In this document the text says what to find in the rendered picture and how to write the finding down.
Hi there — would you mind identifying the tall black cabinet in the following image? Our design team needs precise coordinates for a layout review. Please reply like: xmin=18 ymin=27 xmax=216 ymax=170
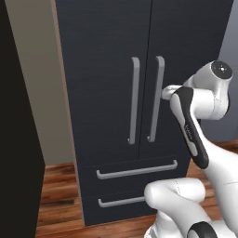
xmin=0 ymin=0 xmax=46 ymax=238

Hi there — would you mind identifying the grey fridge door handle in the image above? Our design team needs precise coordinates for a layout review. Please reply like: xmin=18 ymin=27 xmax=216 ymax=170
xmin=126 ymin=56 xmax=141 ymax=146
xmin=146 ymin=55 xmax=166 ymax=144

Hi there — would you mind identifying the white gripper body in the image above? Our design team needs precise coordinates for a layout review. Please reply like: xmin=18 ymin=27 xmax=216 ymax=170
xmin=161 ymin=85 xmax=183 ymax=101

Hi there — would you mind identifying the black fridge door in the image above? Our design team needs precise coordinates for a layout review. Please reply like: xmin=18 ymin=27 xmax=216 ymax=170
xmin=139 ymin=0 xmax=235 ymax=161
xmin=55 ymin=0 xmax=153 ymax=167

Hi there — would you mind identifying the long grey drawer handle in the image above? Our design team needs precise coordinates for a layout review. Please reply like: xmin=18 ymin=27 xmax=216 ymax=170
xmin=95 ymin=159 xmax=179 ymax=181
xmin=97 ymin=195 xmax=147 ymax=209

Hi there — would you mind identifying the black fridge drawer front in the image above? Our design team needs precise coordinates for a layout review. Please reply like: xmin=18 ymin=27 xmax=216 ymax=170
xmin=75 ymin=153 xmax=192 ymax=201
xmin=80 ymin=191 xmax=160 ymax=227

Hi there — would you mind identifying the fridge casing with tan side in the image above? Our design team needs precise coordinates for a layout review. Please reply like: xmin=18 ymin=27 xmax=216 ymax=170
xmin=49 ymin=0 xmax=236 ymax=228

